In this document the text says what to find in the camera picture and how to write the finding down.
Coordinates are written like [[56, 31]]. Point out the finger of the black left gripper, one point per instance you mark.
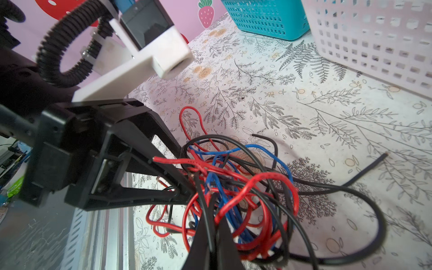
[[158, 141], [118, 196]]

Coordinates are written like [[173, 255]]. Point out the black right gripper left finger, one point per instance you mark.
[[202, 255]]

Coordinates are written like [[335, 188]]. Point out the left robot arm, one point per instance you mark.
[[65, 54]]

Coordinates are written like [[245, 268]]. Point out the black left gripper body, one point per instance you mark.
[[71, 142]]

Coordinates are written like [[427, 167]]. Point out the teal plastic basket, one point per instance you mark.
[[282, 19]]

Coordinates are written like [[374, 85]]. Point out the floral table mat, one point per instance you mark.
[[329, 122]]

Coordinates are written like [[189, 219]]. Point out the white middle plastic basket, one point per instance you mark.
[[388, 40]]

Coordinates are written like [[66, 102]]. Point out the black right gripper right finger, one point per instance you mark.
[[227, 255]]

